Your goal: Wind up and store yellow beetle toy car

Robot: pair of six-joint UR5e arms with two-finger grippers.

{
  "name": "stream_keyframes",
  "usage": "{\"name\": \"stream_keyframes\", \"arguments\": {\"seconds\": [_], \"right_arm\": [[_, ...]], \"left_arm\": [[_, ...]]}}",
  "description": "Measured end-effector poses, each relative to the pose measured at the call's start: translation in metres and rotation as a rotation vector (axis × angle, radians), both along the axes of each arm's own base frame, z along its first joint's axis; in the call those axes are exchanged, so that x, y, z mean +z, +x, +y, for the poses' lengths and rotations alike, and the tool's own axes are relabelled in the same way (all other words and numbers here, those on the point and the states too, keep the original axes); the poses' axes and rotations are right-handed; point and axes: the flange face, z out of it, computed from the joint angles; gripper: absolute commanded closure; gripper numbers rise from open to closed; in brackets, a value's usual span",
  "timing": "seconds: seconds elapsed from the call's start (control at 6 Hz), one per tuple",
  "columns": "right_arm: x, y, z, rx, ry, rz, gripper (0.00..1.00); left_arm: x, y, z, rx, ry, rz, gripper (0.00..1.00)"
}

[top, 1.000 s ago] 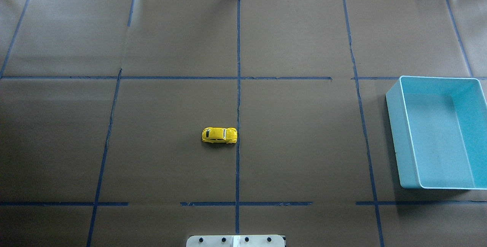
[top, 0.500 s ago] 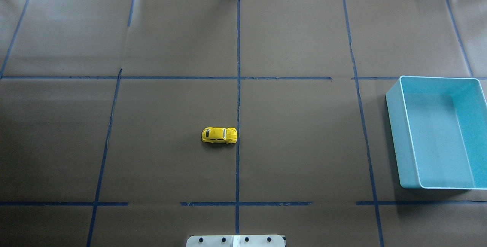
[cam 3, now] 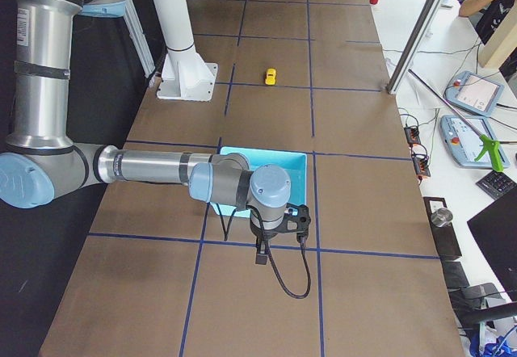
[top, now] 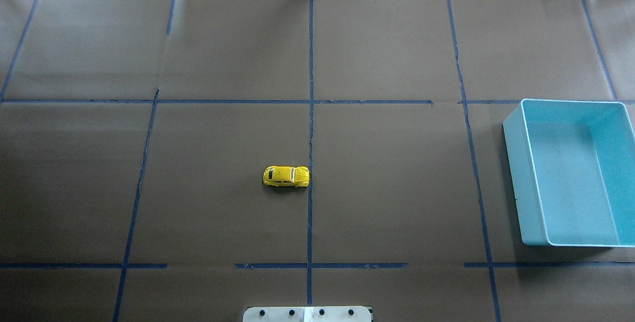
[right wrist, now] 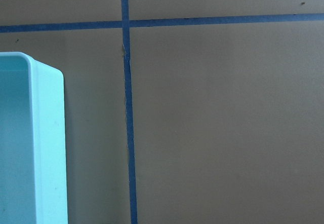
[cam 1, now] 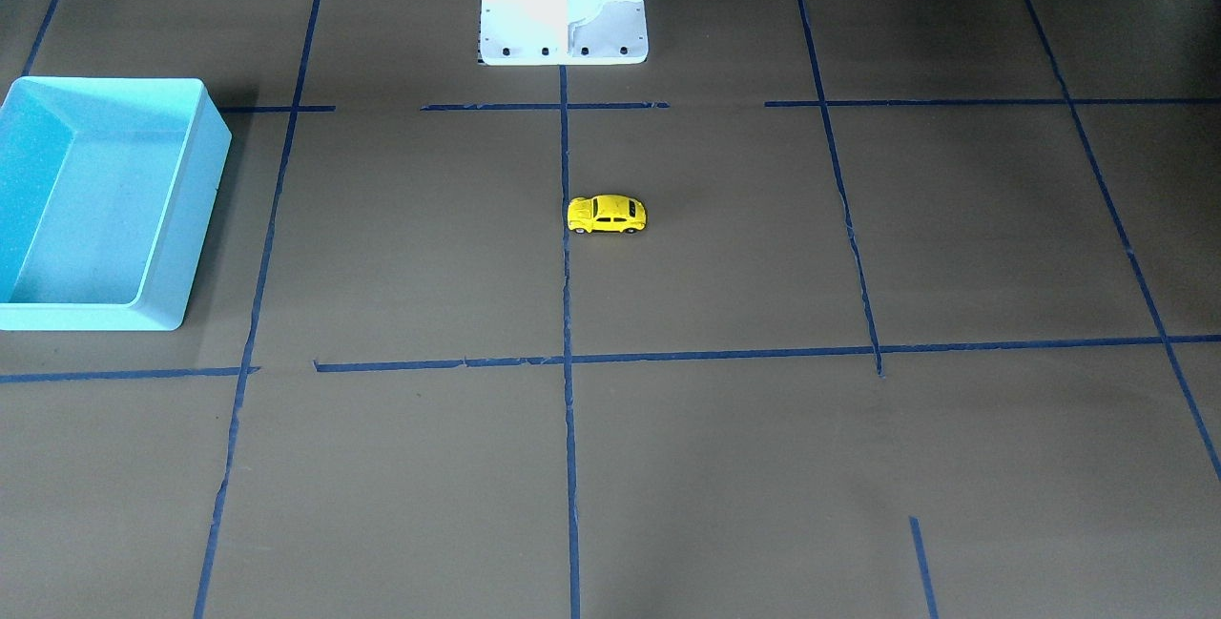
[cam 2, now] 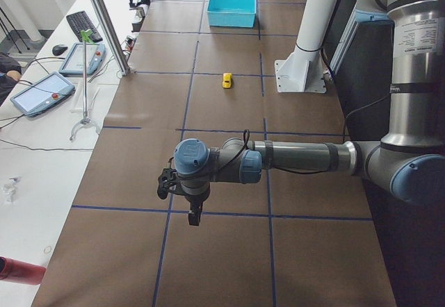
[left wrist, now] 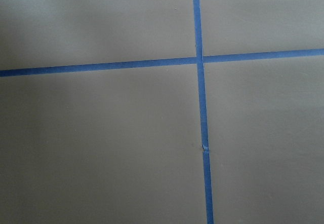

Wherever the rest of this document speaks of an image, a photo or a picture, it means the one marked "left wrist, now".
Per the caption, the blue tape line crosswise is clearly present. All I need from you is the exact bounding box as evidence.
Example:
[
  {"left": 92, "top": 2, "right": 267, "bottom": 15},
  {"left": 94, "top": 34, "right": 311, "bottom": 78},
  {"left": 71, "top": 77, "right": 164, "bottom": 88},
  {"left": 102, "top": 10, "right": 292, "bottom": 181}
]
[{"left": 1, "top": 48, "right": 323, "bottom": 77}]

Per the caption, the blue tape line lengthwise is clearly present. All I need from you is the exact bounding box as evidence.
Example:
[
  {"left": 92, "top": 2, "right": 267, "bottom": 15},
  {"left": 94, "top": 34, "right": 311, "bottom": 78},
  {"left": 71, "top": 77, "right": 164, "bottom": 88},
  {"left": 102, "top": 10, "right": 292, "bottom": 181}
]
[{"left": 193, "top": 0, "right": 214, "bottom": 223}]

